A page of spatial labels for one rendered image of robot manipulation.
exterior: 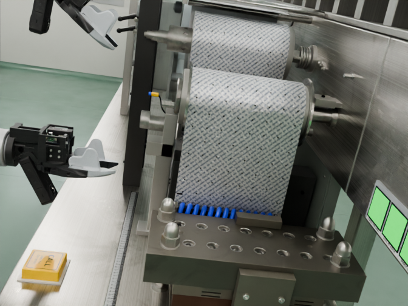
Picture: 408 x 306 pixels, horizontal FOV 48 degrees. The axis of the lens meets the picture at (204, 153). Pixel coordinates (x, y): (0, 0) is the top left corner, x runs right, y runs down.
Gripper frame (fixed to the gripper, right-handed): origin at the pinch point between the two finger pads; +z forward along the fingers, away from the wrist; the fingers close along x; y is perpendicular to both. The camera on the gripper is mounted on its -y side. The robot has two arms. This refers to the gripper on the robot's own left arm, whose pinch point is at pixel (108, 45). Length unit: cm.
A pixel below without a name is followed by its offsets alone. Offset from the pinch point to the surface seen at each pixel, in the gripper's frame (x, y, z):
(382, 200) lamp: -30, 21, 46
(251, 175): -6.0, 4.1, 38.8
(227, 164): -6.0, 2.1, 33.6
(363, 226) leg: 7, 14, 75
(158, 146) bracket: 1.3, -7.7, 22.6
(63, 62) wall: 551, -176, -28
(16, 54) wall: 551, -216, -78
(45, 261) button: -16.3, -35.6, 21.2
